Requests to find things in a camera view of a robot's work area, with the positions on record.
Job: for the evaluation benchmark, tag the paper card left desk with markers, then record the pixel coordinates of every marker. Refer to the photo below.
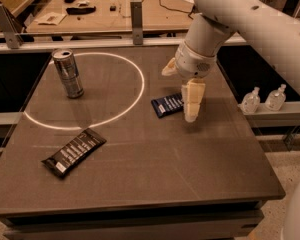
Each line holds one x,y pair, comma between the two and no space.
51,18

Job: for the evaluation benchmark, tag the middle metal bracket post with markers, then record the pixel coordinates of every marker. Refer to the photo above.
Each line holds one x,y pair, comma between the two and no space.
137,22

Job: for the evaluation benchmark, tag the small black object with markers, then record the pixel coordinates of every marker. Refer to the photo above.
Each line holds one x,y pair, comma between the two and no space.
112,8

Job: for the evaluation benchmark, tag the black rxbar wrapper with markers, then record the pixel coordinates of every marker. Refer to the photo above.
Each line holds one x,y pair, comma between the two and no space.
74,152

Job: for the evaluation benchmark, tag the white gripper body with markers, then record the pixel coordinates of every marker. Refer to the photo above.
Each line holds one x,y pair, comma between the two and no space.
190,64

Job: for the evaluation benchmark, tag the blue rxbar wrapper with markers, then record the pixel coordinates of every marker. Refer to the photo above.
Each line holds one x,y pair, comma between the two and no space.
167,105

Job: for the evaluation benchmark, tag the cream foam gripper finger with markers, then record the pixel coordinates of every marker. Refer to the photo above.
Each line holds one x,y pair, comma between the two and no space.
192,95
170,68

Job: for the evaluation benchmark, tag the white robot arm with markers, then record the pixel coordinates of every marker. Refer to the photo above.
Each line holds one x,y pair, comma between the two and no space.
274,35

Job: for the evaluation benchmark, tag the black device on desk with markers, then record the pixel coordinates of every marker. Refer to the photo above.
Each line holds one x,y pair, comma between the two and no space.
80,10

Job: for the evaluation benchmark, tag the left metal bracket post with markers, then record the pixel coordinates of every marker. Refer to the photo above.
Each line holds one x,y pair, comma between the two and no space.
11,35

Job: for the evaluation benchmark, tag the metal rail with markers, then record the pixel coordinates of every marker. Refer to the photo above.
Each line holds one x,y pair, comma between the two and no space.
31,47

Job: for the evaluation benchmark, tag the clear plastic bottle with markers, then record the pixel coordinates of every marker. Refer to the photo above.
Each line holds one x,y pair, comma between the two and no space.
276,99
251,101

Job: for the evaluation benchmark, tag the silver energy drink can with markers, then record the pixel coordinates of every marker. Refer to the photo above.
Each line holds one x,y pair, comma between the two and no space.
65,64

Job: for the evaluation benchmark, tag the metal bracket post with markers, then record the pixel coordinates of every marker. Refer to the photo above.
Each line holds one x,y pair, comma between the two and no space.
11,35
137,22

